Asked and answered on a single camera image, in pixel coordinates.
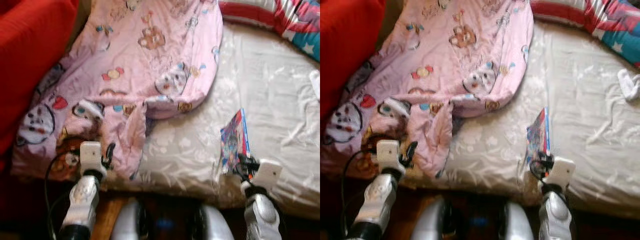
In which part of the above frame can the red fabric cover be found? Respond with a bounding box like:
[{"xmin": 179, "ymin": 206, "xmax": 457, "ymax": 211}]
[
  {"xmin": 320, "ymin": 0, "xmax": 387, "ymax": 121},
  {"xmin": 0, "ymin": 0, "xmax": 80, "ymax": 156}
]

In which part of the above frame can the small white cloth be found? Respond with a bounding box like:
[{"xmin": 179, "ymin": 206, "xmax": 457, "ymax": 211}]
[
  {"xmin": 309, "ymin": 70, "xmax": 321, "ymax": 101},
  {"xmin": 617, "ymin": 68, "xmax": 640, "ymax": 103}
]

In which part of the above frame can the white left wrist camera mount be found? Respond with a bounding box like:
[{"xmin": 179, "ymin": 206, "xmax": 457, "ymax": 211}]
[
  {"xmin": 79, "ymin": 141, "xmax": 103, "ymax": 176},
  {"xmin": 376, "ymin": 140, "xmax": 401, "ymax": 173}
]

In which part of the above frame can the silver robot left leg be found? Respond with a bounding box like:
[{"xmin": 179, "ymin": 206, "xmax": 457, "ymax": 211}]
[
  {"xmin": 110, "ymin": 197, "xmax": 146, "ymax": 240},
  {"xmin": 410, "ymin": 197, "xmax": 448, "ymax": 240}
]

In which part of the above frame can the grey floral bed sheet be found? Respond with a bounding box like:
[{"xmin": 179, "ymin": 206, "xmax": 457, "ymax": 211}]
[
  {"xmin": 105, "ymin": 22, "xmax": 321, "ymax": 208},
  {"xmin": 400, "ymin": 20, "xmax": 640, "ymax": 211}
]

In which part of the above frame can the pink cartoon quilt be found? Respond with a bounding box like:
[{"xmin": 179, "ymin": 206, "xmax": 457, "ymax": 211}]
[
  {"xmin": 11, "ymin": 0, "xmax": 224, "ymax": 182},
  {"xmin": 321, "ymin": 0, "xmax": 535, "ymax": 180}
]

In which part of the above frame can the teal red patterned pillow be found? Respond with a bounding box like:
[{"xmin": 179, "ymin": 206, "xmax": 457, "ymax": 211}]
[
  {"xmin": 218, "ymin": 0, "xmax": 321, "ymax": 63},
  {"xmin": 530, "ymin": 0, "xmax": 640, "ymax": 68}
]

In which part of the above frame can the colourful picture book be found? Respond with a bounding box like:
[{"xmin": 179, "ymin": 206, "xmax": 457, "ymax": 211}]
[
  {"xmin": 220, "ymin": 108, "xmax": 251, "ymax": 176},
  {"xmin": 525, "ymin": 106, "xmax": 551, "ymax": 166}
]

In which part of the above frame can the silver robot leg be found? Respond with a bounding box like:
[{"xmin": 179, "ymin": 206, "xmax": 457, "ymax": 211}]
[
  {"xmin": 110, "ymin": 197, "xmax": 146, "ymax": 240},
  {"xmin": 197, "ymin": 202, "xmax": 235, "ymax": 240},
  {"xmin": 410, "ymin": 197, "xmax": 448, "ymax": 240},
  {"xmin": 502, "ymin": 200, "xmax": 536, "ymax": 240}
]

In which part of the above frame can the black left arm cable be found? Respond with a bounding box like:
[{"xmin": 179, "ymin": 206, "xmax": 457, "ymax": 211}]
[
  {"xmin": 341, "ymin": 147, "xmax": 378, "ymax": 236},
  {"xmin": 44, "ymin": 150, "xmax": 81, "ymax": 240}
]

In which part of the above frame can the silver robot right leg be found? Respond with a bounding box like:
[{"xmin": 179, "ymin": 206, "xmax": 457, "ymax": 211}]
[
  {"xmin": 197, "ymin": 202, "xmax": 235, "ymax": 240},
  {"xmin": 502, "ymin": 200, "xmax": 536, "ymax": 240}
]

